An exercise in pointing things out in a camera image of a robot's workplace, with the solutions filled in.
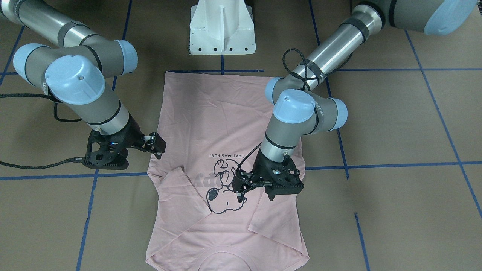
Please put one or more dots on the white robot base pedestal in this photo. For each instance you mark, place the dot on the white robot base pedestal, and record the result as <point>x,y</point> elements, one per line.
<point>222,27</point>

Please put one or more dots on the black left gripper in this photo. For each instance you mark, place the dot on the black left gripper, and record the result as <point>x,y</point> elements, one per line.
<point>259,167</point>

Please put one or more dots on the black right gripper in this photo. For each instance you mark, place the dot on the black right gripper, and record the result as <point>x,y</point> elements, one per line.
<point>130,134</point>

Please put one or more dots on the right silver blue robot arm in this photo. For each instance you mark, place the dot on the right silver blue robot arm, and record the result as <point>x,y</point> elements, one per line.
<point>73,73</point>

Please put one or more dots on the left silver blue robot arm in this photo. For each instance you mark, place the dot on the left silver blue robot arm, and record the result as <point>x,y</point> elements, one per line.
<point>401,87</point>

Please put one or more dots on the pink Snoopy t-shirt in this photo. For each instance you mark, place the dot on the pink Snoopy t-shirt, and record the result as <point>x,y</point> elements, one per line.
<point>210,123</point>

